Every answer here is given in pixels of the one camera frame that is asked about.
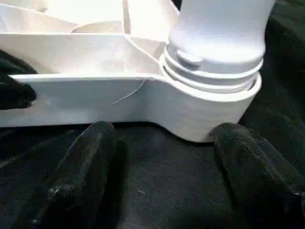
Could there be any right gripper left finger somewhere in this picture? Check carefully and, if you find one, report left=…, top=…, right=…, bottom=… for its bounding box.
left=10, top=121, right=118, bottom=229

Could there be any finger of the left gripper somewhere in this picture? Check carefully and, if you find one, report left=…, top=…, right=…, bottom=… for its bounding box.
left=0, top=49, right=38, bottom=111

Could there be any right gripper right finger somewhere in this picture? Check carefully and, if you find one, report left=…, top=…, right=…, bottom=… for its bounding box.
left=211, top=122, right=305, bottom=229

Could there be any white plastic table top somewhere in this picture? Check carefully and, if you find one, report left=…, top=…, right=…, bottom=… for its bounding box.
left=0, top=0, right=263, bottom=144

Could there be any white plastic table leg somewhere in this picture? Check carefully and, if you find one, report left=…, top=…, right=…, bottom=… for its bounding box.
left=164, top=0, right=277, bottom=94

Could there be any black work mat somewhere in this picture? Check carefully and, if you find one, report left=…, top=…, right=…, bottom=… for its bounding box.
left=0, top=0, right=305, bottom=229

